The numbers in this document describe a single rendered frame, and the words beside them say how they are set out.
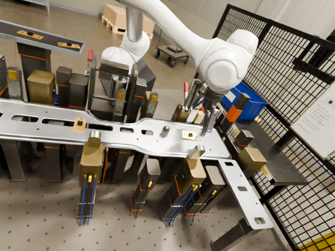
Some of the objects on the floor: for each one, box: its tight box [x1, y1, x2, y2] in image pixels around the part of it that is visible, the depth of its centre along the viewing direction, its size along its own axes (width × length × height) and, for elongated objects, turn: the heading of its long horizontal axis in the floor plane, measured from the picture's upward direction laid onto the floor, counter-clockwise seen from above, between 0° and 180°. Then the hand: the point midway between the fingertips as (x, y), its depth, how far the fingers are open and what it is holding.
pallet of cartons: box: [101, 3, 155, 39], centre depth 554 cm, size 141×105×49 cm
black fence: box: [188, 3, 335, 251], centre depth 139 cm, size 14×197×155 cm, turn 169°
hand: (194, 127), depth 81 cm, fingers open, 12 cm apart
